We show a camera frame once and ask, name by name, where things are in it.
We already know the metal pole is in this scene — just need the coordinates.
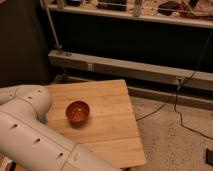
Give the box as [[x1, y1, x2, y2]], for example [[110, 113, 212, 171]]
[[43, 0, 63, 52]]

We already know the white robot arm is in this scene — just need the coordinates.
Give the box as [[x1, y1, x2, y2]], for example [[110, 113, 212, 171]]
[[0, 85, 120, 171]]

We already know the red bowl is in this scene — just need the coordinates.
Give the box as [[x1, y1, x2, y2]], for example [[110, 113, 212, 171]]
[[65, 101, 90, 124]]

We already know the black cable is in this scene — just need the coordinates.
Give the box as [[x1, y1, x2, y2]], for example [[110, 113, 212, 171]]
[[135, 29, 213, 141]]

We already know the black box on floor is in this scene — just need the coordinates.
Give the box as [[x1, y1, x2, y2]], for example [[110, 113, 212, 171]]
[[206, 149, 213, 166]]

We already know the white shelf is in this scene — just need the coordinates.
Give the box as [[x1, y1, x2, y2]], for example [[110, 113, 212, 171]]
[[41, 0, 213, 29]]

